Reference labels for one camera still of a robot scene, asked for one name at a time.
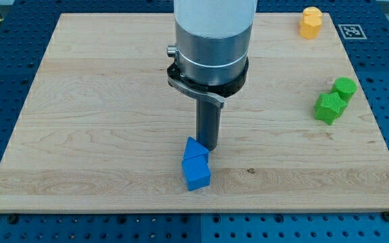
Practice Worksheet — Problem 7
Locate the yellow block behind hexagon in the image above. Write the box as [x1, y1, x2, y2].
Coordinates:
[303, 6, 322, 18]

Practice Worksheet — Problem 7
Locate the blue triangle block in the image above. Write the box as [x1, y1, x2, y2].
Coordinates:
[183, 136, 209, 162]

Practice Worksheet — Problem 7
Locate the green star block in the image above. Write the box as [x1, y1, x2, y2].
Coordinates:
[314, 92, 348, 125]

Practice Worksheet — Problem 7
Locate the white fiducial marker tag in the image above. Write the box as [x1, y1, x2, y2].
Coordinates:
[338, 24, 367, 40]

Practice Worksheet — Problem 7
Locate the black bolt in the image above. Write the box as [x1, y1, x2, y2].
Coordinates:
[7, 214, 19, 225]
[381, 211, 389, 222]

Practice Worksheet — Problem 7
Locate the light wooden board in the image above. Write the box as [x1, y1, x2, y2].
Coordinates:
[0, 13, 389, 213]

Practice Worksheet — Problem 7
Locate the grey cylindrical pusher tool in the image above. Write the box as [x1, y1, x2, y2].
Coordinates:
[168, 77, 226, 151]

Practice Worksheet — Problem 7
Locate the green cylinder block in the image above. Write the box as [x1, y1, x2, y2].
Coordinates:
[330, 77, 357, 103]

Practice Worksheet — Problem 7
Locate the blue cube block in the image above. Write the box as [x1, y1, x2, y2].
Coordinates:
[182, 156, 211, 191]

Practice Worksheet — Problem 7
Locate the black bolt front left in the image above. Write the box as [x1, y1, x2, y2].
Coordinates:
[7, 214, 19, 225]

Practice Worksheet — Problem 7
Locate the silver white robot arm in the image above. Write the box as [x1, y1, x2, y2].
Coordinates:
[167, 0, 257, 97]

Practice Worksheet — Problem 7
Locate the black bolt front right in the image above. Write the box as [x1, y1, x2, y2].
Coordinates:
[381, 211, 389, 222]

